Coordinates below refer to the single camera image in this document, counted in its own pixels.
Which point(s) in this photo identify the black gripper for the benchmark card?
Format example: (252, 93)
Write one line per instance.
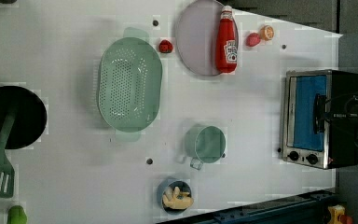
(350, 116)

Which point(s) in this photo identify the black silver toaster oven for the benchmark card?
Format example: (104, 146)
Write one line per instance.
(308, 139)

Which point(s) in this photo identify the yellow toy figure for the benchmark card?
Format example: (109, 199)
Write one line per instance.
(338, 215)

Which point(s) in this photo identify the orange slice toy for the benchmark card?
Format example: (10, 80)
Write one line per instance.
(266, 33)

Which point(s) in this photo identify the red toy strawberry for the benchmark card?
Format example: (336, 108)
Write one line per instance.
(253, 39)

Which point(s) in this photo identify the red ketchup bottle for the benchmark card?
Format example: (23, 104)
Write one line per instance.
(226, 48)

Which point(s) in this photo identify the green measuring cup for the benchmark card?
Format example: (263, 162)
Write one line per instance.
(204, 144)

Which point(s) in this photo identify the lavender round plate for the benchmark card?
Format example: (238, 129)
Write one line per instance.
(196, 32)

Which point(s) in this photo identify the blue bowl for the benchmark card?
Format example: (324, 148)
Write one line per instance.
(171, 182)

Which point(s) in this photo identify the yellow toy in bowl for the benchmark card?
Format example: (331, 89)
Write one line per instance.
(176, 199)

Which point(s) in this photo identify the small red toy fruit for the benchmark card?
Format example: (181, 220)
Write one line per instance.
(165, 46)

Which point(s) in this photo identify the green oval colander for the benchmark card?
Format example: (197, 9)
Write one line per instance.
(130, 76)

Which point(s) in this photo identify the black frying pan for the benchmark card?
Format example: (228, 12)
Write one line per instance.
(31, 115)

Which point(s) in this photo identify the green toy vegetable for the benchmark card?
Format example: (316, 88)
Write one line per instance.
(16, 215)

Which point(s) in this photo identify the green slotted spatula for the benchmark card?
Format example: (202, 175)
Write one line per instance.
(7, 172)

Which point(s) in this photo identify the blue metal frame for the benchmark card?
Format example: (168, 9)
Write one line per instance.
(307, 208)

